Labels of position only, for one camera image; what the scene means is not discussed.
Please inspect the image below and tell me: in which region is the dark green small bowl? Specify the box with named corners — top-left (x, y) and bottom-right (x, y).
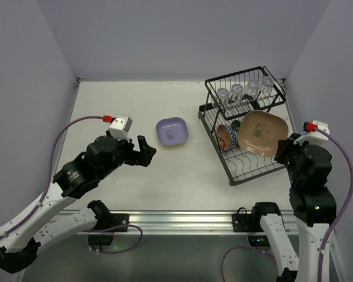
top-left (231, 120), bottom-right (241, 132)

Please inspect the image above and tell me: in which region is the purple square panda plate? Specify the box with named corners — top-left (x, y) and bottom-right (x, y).
top-left (155, 117), bottom-right (189, 145)

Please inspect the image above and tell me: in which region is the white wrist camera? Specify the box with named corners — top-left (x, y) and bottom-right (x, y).
top-left (294, 120), bottom-right (329, 146)
top-left (108, 116), bottom-right (133, 142)

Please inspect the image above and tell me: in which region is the aluminium mounting rail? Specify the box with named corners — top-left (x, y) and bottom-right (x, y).
top-left (58, 210), bottom-right (336, 236)

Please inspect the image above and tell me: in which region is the brown square panda plate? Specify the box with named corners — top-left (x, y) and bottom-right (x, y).
top-left (238, 110), bottom-right (288, 157)

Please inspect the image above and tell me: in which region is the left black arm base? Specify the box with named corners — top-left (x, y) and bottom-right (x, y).
top-left (88, 213), bottom-right (129, 250)

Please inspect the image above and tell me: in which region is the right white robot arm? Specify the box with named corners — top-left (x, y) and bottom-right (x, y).
top-left (251, 130), bottom-right (337, 281)

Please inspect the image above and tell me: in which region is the clear glass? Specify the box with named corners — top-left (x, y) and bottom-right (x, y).
top-left (244, 79), bottom-right (260, 101)
top-left (260, 76), bottom-right (275, 97)
top-left (229, 83), bottom-right (244, 104)
top-left (216, 88), bottom-right (229, 108)

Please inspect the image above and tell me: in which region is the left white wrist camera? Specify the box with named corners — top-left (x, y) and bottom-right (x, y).
top-left (108, 116), bottom-right (133, 142)

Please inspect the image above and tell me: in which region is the black wire dish rack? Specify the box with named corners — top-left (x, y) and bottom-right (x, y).
top-left (198, 66), bottom-right (288, 186)

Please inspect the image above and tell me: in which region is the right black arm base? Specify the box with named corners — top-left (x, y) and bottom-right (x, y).
top-left (232, 202), bottom-right (281, 247)

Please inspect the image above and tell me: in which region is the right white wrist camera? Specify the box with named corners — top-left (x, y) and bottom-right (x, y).
top-left (294, 120), bottom-right (329, 146)

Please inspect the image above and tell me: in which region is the yellow square panda plate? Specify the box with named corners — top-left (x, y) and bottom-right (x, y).
top-left (161, 143), bottom-right (184, 149)

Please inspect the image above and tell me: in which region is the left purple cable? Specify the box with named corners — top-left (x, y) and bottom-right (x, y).
top-left (0, 115), bottom-right (144, 273)

